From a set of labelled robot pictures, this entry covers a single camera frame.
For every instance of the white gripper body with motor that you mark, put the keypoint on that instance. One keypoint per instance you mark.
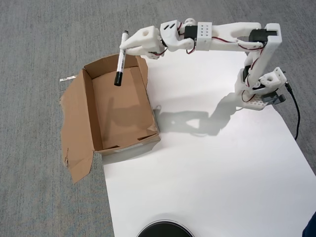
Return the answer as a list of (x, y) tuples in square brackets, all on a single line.
[(145, 39)]

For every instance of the white moving gripper finger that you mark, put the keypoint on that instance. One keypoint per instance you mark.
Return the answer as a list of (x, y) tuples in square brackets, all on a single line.
[(140, 51)]

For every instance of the white fixed gripper finger with hole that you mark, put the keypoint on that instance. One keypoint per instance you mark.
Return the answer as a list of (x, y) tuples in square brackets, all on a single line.
[(138, 38)]

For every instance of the white marker pen black cap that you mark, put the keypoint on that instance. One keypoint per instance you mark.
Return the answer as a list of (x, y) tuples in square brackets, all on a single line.
[(121, 64)]

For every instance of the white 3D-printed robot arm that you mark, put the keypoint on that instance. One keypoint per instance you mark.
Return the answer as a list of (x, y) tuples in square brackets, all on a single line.
[(229, 30)]

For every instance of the forearm in dark blue sleeve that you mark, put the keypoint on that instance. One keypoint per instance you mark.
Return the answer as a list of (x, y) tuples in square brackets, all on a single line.
[(311, 229)]

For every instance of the open brown cardboard box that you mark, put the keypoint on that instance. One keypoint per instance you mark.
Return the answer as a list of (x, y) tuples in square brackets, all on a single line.
[(116, 113)]

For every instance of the white label strip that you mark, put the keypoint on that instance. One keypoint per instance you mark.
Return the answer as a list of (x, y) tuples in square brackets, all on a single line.
[(67, 79)]

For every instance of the grey table clamp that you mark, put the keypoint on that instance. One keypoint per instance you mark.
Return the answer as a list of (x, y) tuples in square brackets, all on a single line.
[(271, 98)]

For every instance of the black round disc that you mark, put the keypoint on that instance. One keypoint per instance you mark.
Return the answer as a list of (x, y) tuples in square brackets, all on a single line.
[(165, 229)]

